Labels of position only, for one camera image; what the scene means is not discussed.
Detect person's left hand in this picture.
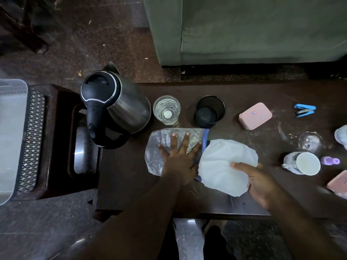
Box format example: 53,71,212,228
158,132,203,186

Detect person's right hand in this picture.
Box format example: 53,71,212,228
230,162,283,211

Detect clear plastic zip bag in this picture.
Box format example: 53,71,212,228
144,128,211,182

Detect white round paper sheet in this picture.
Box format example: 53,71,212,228
198,139,259,198

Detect person's left forearm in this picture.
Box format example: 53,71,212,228
77,178,190,260

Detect person's right forearm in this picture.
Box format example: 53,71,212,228
267,191,347,260

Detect black mesh cup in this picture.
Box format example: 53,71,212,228
194,95,226,129

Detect clear glass of water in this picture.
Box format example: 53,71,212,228
153,95,181,126

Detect black kettle base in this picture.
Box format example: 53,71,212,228
92,130,132,150

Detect pink lidded box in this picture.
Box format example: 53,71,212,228
239,102,273,130

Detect white mug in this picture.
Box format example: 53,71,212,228
282,151,321,176

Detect steel electric kettle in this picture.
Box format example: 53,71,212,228
80,62,152,147

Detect small clear glass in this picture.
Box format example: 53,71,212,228
297,132,325,155

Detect steel plate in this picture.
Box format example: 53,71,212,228
73,127,98,175

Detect person's leg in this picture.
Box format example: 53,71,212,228
202,225,237,260

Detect blue stapler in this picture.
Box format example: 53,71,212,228
294,103,317,118

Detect small purple bottle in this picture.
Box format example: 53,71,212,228
321,156,340,166

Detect pink container with white base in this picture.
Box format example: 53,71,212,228
326,170,347,200

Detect white ceramic item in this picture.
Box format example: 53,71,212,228
334,125,347,151

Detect black mesh tray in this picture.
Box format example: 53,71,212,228
13,84,47,197

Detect green sofa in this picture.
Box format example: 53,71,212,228
142,0,347,68

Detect white plastic basket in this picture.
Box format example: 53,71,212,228
0,79,28,206

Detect dark wooden furniture leg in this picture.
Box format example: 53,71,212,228
0,0,50,55

